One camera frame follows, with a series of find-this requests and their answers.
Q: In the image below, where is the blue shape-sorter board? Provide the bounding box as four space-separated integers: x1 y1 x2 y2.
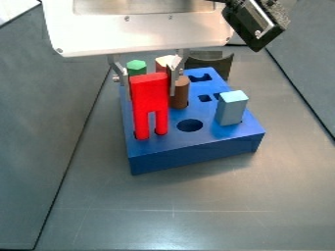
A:
119 68 266 175

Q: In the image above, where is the black curved holder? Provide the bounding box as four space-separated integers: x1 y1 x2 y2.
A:
184 51 235 79

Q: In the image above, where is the brown cylinder peg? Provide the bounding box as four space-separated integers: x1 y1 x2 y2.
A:
170 75 190 109

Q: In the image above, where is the light blue rectangular block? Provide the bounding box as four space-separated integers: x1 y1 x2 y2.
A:
215 90 248 126

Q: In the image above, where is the green hexagonal peg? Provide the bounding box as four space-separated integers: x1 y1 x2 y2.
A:
127 60 147 76

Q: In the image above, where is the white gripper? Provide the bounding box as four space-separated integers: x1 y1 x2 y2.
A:
41 0 234 95

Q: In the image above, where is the red two-legged block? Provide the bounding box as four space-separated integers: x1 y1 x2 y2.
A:
130 73 168 140

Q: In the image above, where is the black camera box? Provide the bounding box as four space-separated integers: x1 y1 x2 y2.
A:
222 0 291 52

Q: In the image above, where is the pink pentagonal peg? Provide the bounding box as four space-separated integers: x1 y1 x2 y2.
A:
155 55 182 73

